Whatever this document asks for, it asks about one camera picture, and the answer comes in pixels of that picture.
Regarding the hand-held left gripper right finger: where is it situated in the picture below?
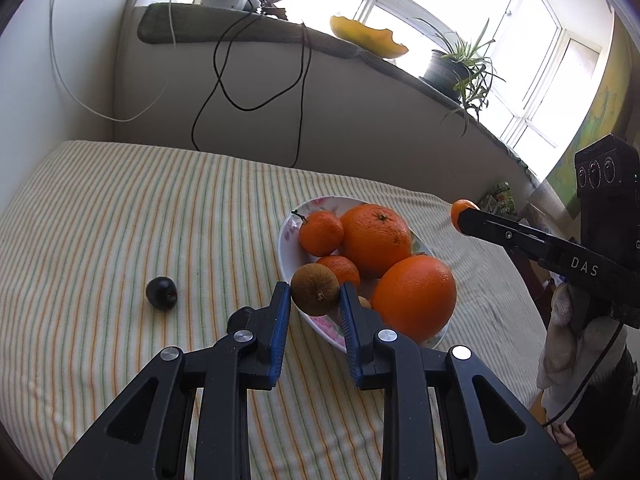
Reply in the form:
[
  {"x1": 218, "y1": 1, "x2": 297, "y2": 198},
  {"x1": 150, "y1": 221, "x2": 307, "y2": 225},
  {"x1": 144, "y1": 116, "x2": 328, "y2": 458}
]
[{"x1": 339, "y1": 282, "x2": 581, "y2": 480}]

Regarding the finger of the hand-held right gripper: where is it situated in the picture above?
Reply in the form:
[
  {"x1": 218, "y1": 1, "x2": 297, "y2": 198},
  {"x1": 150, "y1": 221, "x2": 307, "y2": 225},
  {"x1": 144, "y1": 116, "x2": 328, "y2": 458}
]
[{"x1": 457, "y1": 207, "x2": 551, "y2": 261}]

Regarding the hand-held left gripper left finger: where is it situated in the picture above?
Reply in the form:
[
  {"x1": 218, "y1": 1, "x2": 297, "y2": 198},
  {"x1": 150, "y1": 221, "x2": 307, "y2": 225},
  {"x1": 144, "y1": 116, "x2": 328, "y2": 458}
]
[{"x1": 52, "y1": 281, "x2": 292, "y2": 480}]

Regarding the tiny tangerine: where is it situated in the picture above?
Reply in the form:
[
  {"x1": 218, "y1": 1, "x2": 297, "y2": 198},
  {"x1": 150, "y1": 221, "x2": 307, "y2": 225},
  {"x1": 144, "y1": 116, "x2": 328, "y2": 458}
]
[{"x1": 450, "y1": 199, "x2": 481, "y2": 234}]

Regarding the brown kiwi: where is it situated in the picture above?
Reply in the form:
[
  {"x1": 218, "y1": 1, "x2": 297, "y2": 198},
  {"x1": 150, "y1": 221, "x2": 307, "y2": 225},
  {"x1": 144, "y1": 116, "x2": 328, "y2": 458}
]
[{"x1": 291, "y1": 263, "x2": 340, "y2": 317}]

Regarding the large orange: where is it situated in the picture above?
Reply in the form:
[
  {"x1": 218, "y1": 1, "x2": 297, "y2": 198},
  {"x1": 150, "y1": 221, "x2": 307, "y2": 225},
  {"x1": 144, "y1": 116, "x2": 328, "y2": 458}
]
[{"x1": 370, "y1": 255, "x2": 457, "y2": 344}]

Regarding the white floral plate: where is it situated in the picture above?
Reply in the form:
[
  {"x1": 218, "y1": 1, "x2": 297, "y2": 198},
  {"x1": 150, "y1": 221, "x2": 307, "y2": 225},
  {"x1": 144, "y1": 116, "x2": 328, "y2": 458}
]
[{"x1": 278, "y1": 196, "x2": 448, "y2": 353}]

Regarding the person's right hand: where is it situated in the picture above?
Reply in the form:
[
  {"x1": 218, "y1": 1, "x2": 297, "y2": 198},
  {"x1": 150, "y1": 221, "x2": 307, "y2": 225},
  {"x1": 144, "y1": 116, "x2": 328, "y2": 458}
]
[{"x1": 537, "y1": 280, "x2": 628, "y2": 411}]

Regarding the green printed packet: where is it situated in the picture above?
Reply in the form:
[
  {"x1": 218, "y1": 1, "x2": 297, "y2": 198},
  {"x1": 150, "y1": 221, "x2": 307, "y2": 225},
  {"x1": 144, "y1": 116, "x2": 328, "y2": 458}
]
[{"x1": 480, "y1": 182, "x2": 516, "y2": 213}]

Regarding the medium orange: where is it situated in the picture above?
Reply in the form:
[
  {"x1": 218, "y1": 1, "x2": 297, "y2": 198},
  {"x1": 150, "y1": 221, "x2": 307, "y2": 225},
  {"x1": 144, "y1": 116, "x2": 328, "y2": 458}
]
[{"x1": 340, "y1": 203, "x2": 414, "y2": 279}]

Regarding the dark purple plum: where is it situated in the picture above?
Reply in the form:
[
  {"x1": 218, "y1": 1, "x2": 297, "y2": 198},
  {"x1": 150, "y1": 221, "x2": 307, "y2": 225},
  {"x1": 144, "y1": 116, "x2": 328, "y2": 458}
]
[{"x1": 145, "y1": 276, "x2": 179, "y2": 310}]

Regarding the potted green plant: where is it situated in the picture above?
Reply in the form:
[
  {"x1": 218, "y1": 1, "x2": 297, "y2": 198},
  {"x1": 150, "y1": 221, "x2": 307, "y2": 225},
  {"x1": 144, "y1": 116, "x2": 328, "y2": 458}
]
[{"x1": 412, "y1": 17, "x2": 506, "y2": 137}]

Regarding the striped green orange cloth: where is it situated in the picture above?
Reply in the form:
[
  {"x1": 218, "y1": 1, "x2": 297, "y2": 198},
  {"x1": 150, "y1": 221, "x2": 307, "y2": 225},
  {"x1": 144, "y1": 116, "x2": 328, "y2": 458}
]
[{"x1": 0, "y1": 140, "x2": 551, "y2": 480}]

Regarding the yellow wavy bowl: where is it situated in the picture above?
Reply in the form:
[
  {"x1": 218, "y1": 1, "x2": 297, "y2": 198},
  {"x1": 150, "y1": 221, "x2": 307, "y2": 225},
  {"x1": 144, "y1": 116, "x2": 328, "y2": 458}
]
[{"x1": 330, "y1": 15, "x2": 408, "y2": 58}]

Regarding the dark green windowsill cover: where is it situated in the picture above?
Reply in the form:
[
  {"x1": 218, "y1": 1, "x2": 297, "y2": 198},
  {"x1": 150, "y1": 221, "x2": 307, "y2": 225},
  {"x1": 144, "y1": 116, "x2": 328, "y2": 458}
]
[{"x1": 137, "y1": 2, "x2": 541, "y2": 181}]

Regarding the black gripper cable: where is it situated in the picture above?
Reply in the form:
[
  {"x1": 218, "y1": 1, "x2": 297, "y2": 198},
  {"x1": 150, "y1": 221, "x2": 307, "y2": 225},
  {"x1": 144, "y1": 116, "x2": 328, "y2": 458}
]
[{"x1": 544, "y1": 320, "x2": 626, "y2": 428}]

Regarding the white cable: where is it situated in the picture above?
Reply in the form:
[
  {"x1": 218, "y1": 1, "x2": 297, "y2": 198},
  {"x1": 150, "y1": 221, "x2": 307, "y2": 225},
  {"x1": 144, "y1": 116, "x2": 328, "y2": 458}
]
[{"x1": 49, "y1": 0, "x2": 186, "y2": 123}]

